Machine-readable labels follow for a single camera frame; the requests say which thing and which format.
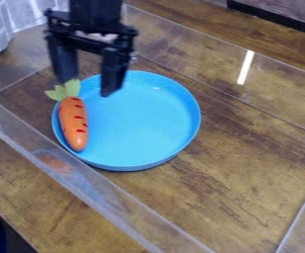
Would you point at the orange toy carrot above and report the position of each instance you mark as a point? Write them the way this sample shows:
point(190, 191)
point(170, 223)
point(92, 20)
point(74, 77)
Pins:
point(71, 113)

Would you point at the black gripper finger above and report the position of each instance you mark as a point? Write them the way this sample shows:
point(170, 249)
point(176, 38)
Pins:
point(63, 58)
point(115, 61)

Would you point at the black bar at top right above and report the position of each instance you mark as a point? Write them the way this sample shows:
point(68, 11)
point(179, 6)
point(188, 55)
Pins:
point(269, 16)

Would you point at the clear acrylic front barrier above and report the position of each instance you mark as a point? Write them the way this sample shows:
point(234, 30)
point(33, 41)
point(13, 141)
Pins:
point(151, 230)

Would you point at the blue round tray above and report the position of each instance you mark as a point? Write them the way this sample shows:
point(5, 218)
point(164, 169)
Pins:
point(142, 125)

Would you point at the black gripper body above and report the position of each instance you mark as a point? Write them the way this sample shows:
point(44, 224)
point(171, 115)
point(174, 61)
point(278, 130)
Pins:
point(90, 17)

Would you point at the white patterned curtain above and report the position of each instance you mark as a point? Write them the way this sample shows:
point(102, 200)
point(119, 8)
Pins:
point(21, 14)

